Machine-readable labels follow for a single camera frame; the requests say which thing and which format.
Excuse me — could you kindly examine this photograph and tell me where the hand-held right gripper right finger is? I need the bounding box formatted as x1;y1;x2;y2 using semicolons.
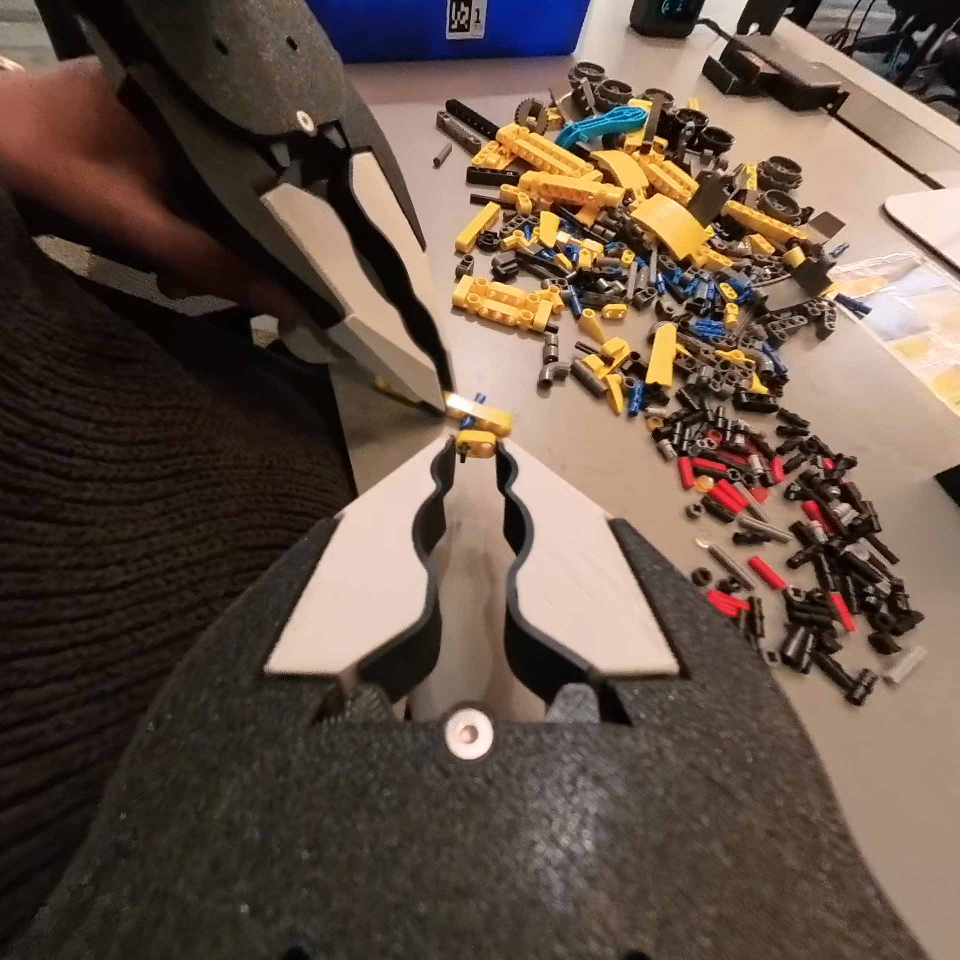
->
495;436;682;710

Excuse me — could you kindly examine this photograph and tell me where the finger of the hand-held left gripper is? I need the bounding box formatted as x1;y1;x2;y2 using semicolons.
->
330;150;457;391
258;180;455;415

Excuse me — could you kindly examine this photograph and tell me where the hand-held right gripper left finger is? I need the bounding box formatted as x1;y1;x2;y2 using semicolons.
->
264;435;460;702

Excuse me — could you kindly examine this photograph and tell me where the long yellow toy beam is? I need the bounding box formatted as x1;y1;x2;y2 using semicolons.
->
446;391;516;436

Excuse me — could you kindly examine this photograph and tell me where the person's left hand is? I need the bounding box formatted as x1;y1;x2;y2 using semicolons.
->
0;56;301;320

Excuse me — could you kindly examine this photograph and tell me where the blue storage bin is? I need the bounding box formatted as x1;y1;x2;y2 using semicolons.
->
303;0;594;65

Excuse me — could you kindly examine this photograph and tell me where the pile of black red pins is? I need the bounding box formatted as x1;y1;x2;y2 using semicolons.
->
645;405;927;706

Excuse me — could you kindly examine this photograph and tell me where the pile of yellow grey bricks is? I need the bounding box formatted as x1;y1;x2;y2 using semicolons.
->
435;60;871;417

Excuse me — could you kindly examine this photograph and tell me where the turquoise toy part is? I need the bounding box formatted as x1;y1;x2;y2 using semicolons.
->
555;105;650;150

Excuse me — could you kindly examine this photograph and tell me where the person's dark knit sweater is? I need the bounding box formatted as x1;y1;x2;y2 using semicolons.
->
0;180;357;946

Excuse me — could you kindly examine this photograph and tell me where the black device with screen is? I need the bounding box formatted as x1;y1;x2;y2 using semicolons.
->
628;0;702;37

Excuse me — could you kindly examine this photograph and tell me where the printed instruction sheet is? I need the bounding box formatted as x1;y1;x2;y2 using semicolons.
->
828;251;960;346

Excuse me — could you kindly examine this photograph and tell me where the yellow frame block with holes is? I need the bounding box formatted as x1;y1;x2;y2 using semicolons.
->
452;275;565;327

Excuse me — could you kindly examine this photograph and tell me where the black bracket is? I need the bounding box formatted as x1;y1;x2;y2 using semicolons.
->
701;33;852;114

